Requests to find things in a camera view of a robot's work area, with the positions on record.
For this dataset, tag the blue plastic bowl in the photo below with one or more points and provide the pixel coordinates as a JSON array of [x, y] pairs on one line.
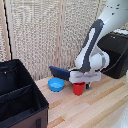
[[56, 84]]

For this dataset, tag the dark blue flat box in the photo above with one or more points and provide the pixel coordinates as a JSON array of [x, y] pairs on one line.
[[60, 71]]

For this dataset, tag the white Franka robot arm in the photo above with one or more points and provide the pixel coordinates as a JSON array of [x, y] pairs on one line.
[[100, 36]]

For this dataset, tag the black fabric storage bin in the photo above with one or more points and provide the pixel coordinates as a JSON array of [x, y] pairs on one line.
[[18, 100]]

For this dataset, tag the black hard case box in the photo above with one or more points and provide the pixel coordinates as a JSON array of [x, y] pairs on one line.
[[116, 56]]

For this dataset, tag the red plastic cup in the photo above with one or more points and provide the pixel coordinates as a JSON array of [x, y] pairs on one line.
[[79, 89]]

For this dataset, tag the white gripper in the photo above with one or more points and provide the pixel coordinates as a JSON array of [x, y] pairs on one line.
[[85, 76]]

